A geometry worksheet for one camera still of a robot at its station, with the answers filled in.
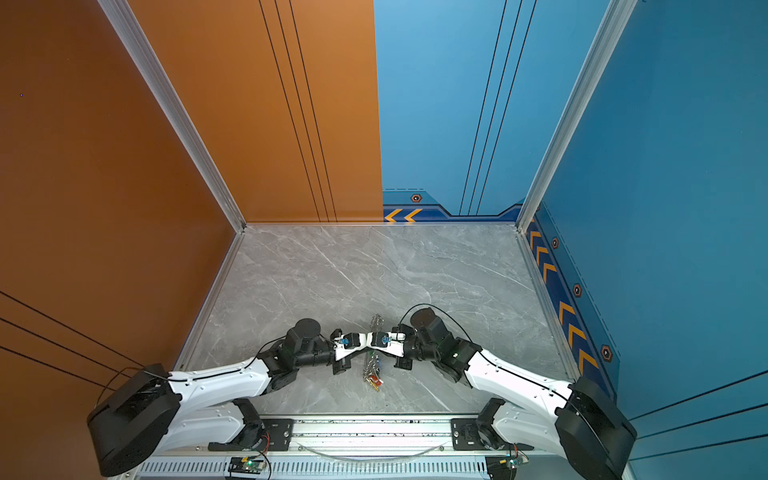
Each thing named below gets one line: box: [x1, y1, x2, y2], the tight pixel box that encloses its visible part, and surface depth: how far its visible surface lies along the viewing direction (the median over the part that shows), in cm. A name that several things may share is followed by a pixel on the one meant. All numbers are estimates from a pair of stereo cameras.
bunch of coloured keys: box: [363, 350, 384, 392], surface depth 79 cm
